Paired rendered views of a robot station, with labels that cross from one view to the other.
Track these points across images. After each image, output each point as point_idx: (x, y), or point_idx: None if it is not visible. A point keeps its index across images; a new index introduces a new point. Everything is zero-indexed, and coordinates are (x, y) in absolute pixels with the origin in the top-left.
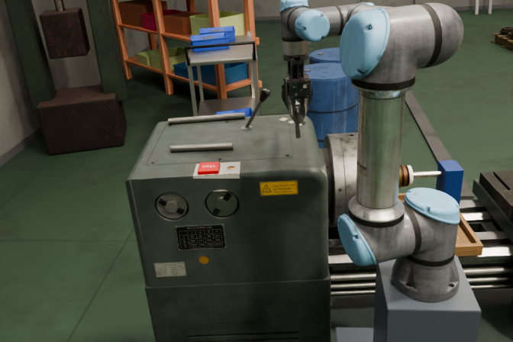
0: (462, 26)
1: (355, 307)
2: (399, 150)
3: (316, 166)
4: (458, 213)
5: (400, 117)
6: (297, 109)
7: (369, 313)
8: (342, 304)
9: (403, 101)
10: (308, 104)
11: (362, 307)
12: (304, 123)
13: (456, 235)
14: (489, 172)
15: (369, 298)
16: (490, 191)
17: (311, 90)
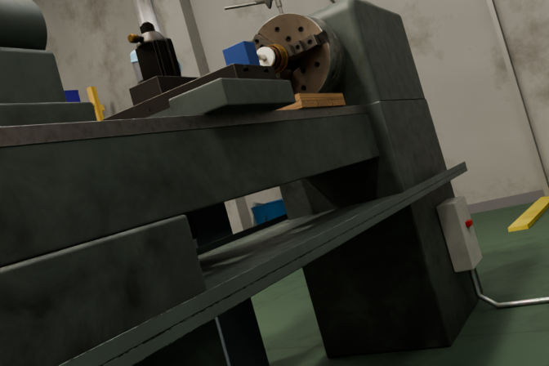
0: None
1: (324, 214)
2: (138, 20)
3: (249, 41)
4: (130, 55)
5: (133, 4)
6: None
7: (309, 219)
8: (333, 211)
9: None
10: None
11: (320, 216)
12: (225, 8)
13: (134, 70)
14: (265, 66)
15: (328, 215)
16: None
17: None
